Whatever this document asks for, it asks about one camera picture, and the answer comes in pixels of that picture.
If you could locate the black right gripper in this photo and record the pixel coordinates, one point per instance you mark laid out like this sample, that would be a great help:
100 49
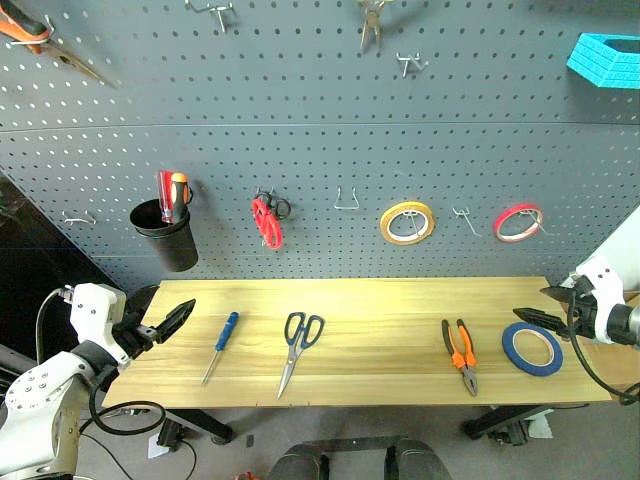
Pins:
584 312

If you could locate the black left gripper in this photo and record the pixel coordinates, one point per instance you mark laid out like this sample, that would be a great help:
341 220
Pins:
131 337

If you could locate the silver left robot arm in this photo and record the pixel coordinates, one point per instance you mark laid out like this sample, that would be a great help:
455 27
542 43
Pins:
35 400

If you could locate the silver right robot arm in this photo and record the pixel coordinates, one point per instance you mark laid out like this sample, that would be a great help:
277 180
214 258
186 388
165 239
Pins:
622 325

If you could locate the blue tape roll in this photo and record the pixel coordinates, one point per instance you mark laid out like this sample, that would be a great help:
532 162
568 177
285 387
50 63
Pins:
508 347

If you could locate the black cylindrical cup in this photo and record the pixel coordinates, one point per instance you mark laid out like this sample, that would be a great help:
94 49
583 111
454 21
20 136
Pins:
170 250

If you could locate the red tape roll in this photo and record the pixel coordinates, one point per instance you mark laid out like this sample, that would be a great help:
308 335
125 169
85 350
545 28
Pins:
522 205

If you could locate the black table foot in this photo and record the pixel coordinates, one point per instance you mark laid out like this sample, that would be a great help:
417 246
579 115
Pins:
205 425
500 417

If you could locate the black power adapter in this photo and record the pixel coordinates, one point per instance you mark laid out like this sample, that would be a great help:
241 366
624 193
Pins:
170 434

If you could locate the black glossy panel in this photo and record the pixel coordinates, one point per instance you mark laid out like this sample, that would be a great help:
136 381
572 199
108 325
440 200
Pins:
30 260

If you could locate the yellow tape roll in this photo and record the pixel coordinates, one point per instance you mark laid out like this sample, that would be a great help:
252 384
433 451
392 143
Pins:
406 205

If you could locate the dark rounded shape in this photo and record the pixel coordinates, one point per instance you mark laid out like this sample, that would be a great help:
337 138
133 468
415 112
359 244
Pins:
295 467
417 462

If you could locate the dark grey pegboard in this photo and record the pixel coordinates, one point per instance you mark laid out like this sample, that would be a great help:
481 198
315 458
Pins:
300 125

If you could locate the cyan plastic bin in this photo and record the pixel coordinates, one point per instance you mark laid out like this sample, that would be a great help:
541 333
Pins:
607 65

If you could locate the silver metal pliers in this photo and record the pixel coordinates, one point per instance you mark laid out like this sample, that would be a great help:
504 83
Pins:
371 22

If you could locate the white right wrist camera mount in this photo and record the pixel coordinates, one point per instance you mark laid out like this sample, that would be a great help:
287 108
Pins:
602 280

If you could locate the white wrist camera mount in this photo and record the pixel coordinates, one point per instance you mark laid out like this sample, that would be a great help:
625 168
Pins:
602 280
92 310

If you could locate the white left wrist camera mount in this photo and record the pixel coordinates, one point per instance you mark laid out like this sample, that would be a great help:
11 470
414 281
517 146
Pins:
92 310

